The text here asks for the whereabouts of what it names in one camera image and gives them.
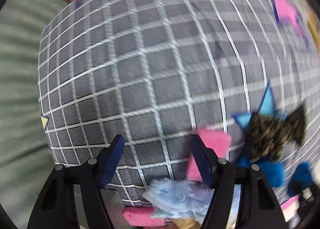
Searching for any pink foam sponge block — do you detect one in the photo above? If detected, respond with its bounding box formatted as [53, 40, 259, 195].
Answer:
[186, 129, 232, 181]

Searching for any light blue fluffy cloth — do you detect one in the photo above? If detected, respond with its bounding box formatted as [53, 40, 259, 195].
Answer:
[143, 178, 214, 223]

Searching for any leopard print scrunchie cloth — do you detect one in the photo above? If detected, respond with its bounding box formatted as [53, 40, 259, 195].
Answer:
[248, 103, 306, 162]

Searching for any blue plush toy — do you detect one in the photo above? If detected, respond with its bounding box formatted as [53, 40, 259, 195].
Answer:
[237, 155, 313, 197]

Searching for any beige knitted cloth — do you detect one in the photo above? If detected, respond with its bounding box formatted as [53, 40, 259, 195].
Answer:
[172, 218, 201, 229]

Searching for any grey checked star rug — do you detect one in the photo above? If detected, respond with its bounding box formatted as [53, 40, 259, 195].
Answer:
[38, 0, 319, 206]

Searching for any green pleated curtain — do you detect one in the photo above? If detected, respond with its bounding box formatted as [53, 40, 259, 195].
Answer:
[1, 0, 66, 228]

